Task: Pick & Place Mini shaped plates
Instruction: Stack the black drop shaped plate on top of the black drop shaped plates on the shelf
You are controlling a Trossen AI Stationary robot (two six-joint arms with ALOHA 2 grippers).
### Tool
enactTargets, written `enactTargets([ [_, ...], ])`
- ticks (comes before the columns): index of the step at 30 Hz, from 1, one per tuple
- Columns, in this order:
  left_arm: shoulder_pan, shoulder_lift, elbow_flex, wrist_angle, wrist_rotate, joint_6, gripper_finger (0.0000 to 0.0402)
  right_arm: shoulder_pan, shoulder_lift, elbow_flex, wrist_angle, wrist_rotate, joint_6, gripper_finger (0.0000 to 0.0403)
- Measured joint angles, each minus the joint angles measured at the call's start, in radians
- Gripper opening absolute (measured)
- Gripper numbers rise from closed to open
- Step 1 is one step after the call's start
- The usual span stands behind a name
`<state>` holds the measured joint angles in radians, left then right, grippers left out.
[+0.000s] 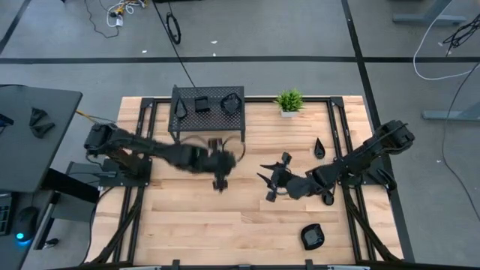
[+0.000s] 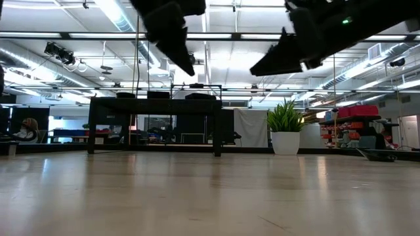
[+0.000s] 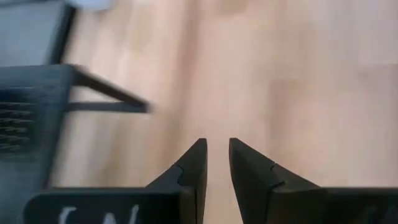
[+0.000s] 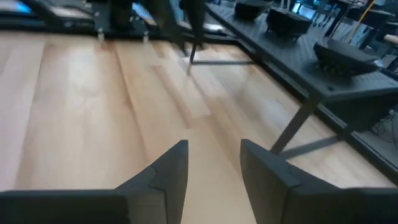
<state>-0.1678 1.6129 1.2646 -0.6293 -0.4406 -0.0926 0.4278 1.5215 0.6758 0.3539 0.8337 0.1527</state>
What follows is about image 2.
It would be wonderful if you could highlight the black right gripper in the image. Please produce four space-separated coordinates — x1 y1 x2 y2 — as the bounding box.
249 0 420 77

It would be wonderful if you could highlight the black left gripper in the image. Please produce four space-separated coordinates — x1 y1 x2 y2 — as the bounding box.
129 0 207 77

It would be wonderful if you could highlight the black square mini plate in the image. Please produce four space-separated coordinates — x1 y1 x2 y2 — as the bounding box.
146 90 171 100

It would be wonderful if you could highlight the black rounded mini plate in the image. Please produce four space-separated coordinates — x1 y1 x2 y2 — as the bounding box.
184 92 217 100

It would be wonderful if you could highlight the black overhead light bar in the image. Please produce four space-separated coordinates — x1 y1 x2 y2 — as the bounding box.
0 31 420 43

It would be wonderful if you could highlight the black perforated metal rack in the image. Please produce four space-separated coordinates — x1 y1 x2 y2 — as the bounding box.
87 96 223 157

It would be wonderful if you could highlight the white hanging sheet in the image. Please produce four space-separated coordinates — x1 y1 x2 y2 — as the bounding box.
233 108 270 148

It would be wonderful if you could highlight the green plant in white pot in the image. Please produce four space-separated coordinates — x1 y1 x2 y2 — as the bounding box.
266 100 305 156

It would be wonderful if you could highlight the black upright panel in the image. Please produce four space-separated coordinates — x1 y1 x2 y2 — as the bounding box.
221 109 236 145

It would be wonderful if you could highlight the large red storage bin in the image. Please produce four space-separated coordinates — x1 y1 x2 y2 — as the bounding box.
349 104 380 117

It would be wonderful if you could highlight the black storage shelf unit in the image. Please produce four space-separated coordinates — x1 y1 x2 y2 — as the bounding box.
318 114 400 150

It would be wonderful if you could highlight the white door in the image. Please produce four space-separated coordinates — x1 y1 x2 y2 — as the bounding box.
398 114 420 150

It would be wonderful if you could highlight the person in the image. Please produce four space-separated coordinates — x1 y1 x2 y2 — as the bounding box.
12 117 41 144

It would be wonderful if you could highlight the black hanging cable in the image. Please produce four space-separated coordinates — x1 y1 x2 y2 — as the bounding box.
146 41 152 99
132 14 141 99

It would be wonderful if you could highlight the black metal frame stand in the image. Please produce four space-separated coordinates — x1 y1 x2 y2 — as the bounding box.
169 83 223 99

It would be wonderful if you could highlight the black mounted camera pair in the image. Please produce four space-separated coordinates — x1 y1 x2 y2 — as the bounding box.
43 41 77 67

